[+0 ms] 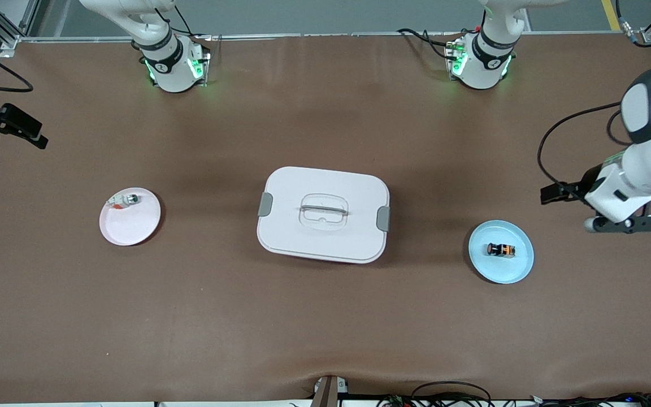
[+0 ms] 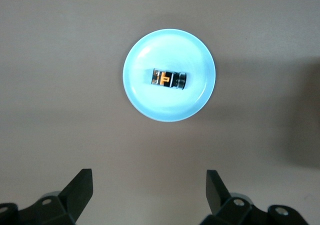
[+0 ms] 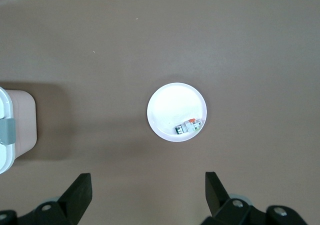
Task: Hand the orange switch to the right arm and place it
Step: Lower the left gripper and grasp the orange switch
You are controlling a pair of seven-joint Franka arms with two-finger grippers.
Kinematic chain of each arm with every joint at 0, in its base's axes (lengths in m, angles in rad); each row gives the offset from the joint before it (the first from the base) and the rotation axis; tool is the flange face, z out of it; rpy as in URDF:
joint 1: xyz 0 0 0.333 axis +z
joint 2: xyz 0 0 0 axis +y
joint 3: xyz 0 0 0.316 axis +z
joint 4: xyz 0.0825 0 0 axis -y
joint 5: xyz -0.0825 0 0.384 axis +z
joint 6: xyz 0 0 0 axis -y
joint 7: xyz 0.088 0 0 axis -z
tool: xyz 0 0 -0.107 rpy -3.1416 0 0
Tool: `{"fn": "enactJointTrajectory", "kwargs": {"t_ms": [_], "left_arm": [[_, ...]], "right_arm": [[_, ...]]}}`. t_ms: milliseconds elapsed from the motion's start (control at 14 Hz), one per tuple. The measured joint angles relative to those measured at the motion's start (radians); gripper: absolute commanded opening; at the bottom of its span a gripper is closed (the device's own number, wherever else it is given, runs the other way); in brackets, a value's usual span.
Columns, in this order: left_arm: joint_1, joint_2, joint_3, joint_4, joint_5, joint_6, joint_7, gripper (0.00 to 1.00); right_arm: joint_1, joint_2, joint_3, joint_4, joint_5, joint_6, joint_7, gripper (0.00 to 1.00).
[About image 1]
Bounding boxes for light blue round plate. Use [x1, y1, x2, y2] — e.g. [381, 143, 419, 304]
[468, 220, 535, 284]

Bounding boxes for pale pink round plate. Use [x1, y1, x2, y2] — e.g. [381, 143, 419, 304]
[99, 187, 162, 246]

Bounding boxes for white lidded box grey clips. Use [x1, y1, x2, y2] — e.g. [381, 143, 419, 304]
[257, 166, 390, 265]

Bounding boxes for brown table mat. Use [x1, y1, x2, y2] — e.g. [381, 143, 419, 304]
[0, 33, 651, 403]

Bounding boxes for green push button switch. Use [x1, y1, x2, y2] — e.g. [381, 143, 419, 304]
[107, 192, 141, 211]

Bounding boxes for tangled cable bundle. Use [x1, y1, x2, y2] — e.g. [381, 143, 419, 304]
[529, 392, 651, 407]

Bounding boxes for black looped cable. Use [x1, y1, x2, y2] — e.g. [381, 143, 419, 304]
[410, 381, 493, 407]

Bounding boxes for aluminium table edge rail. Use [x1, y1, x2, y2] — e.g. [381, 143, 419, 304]
[18, 31, 643, 44]

